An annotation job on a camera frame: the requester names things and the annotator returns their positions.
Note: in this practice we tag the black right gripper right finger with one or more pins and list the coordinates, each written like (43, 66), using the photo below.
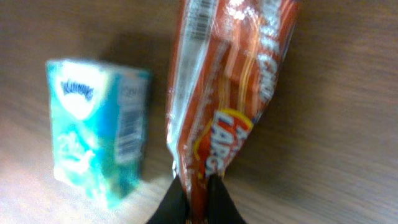
(221, 208)

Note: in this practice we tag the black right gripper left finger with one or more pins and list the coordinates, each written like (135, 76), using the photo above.
(173, 209)

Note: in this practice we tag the teal white tissue pack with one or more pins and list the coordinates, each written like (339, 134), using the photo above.
(98, 118)

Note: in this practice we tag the orange chocolate bar wrapper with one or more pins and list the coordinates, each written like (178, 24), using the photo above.
(224, 70)

